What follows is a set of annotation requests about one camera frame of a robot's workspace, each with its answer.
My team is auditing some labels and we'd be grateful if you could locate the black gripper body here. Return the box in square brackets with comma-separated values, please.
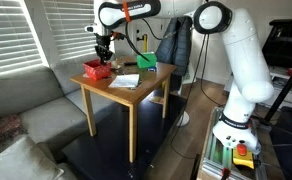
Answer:
[95, 33, 114, 55]

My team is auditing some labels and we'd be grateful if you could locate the red woven basket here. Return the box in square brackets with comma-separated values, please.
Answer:
[82, 58, 113, 81]

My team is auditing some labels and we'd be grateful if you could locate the white paper sheet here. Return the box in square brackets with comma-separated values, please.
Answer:
[108, 73, 141, 89]

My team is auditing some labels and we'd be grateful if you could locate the narrow white window blind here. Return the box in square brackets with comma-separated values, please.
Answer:
[41, 0, 102, 61]

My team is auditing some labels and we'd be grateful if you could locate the green plastic box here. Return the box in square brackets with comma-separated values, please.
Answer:
[136, 51, 158, 69]

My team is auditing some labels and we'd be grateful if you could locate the wooden side table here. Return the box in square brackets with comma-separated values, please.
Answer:
[69, 55, 178, 164]

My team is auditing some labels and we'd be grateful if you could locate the white door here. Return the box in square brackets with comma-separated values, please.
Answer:
[129, 18, 168, 58]

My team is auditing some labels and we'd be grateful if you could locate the dark padded jacket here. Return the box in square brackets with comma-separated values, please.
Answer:
[155, 16, 195, 77]

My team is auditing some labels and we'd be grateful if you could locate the grey sofa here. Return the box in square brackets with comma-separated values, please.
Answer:
[0, 50, 120, 180]

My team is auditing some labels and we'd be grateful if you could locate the black low coffee table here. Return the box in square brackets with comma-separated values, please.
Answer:
[61, 93, 189, 180]

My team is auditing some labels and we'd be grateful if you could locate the wide white window blind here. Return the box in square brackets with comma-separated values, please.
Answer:
[0, 0, 44, 79]

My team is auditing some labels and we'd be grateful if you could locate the white round floor base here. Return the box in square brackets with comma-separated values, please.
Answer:
[176, 110, 191, 127]

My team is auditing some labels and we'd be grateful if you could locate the red patterned cushion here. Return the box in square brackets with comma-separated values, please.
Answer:
[0, 114, 29, 148]

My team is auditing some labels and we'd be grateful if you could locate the grey throw pillow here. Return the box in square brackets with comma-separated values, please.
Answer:
[0, 135, 66, 180]

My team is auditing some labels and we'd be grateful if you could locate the yellow emergency stop box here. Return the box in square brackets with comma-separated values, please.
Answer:
[232, 142, 256, 170]

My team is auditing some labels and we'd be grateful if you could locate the black monitor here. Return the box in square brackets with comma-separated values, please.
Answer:
[261, 18, 292, 69]

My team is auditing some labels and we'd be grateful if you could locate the black stand leg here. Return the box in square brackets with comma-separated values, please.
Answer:
[264, 58, 292, 123]

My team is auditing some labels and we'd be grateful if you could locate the black bag teal logo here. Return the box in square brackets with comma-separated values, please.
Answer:
[269, 105, 292, 180]

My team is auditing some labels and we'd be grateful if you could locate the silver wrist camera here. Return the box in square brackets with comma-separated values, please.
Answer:
[84, 24, 98, 34]

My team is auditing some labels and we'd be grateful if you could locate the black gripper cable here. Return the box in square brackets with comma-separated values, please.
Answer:
[111, 18, 174, 63]

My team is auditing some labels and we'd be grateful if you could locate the yellow upright post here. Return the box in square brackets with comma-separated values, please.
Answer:
[142, 33, 149, 53]

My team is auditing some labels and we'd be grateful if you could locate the black floor cable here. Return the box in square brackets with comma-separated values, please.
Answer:
[169, 33, 227, 160]

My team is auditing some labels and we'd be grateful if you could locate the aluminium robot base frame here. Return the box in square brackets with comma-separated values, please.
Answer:
[195, 106, 268, 180]

